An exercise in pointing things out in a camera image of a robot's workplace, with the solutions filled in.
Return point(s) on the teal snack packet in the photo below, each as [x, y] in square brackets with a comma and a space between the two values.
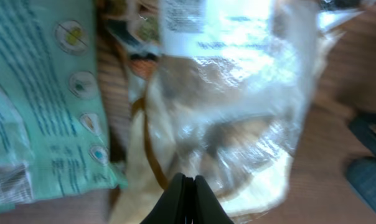
[54, 139]

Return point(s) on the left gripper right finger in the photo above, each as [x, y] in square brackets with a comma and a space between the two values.
[208, 210]

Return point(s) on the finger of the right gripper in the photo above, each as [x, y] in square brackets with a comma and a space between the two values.
[361, 175]
[363, 127]

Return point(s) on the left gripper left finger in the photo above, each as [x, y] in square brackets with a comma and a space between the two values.
[169, 209]

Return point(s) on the beige brown food pouch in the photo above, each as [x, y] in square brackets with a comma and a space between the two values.
[219, 90]

